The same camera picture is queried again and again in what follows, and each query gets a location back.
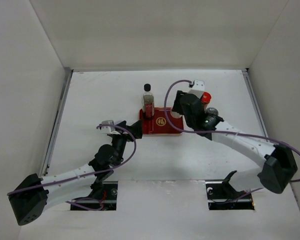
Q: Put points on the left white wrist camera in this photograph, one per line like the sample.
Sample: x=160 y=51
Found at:
x=107 y=127

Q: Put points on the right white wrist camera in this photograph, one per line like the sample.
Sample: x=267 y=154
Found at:
x=197 y=87

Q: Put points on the dark sauce bottle black cap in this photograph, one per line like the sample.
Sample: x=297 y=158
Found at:
x=148 y=105

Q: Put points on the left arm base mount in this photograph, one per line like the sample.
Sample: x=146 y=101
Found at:
x=103 y=199

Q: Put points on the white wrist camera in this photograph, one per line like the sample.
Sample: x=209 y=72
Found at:
x=197 y=87
x=107 y=127

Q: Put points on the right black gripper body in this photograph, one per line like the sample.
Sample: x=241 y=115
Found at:
x=190 y=120

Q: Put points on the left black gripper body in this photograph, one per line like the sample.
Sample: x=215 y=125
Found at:
x=119 y=142

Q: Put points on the red lid chili jar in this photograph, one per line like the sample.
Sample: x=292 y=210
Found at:
x=206 y=99

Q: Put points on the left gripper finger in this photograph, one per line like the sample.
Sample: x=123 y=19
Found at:
x=136 y=129
x=122 y=124

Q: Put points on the clear lid salt grinder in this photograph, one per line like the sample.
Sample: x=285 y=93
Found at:
x=212 y=111

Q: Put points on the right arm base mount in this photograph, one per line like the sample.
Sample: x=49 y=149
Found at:
x=221 y=196

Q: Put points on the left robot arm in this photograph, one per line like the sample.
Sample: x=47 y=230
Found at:
x=36 y=194

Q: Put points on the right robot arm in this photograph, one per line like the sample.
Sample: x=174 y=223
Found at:
x=276 y=164

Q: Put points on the red rectangular tray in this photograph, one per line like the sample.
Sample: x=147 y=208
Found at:
x=158 y=124

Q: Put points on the small black dome cap bottle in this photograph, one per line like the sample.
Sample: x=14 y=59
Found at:
x=175 y=115

